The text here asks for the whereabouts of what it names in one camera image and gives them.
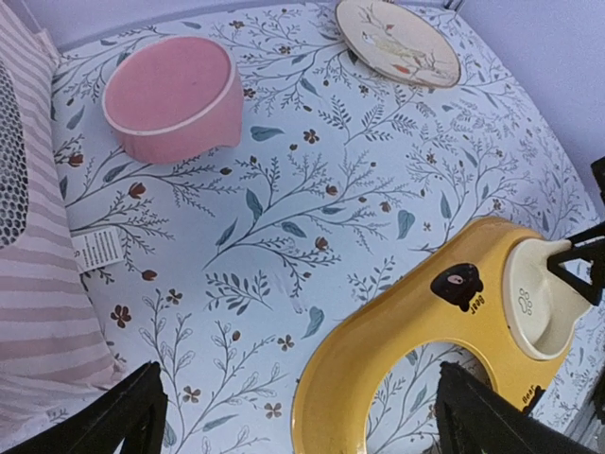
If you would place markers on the pink striped pet tent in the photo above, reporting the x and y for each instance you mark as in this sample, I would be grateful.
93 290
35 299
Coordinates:
52 348

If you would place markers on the floral table mat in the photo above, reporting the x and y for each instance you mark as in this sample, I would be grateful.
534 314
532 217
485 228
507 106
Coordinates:
240 261

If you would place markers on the cream pet bowl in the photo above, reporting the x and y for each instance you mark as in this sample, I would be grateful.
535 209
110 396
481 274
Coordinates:
540 308

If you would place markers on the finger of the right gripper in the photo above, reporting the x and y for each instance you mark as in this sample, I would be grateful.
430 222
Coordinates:
581 264

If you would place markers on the yellow bowl stand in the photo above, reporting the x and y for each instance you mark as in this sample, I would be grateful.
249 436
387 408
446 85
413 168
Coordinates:
454 296

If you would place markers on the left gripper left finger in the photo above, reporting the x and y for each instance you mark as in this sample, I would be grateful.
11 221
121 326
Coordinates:
129 418

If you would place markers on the pink pet bowl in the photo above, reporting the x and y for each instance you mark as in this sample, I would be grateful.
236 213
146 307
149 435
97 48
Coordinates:
175 99

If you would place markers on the beige bowl behind cushion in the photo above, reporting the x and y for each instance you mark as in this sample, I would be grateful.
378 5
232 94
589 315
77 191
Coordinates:
398 44

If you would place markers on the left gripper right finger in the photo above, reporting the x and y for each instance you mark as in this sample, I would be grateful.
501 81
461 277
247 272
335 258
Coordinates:
472 418

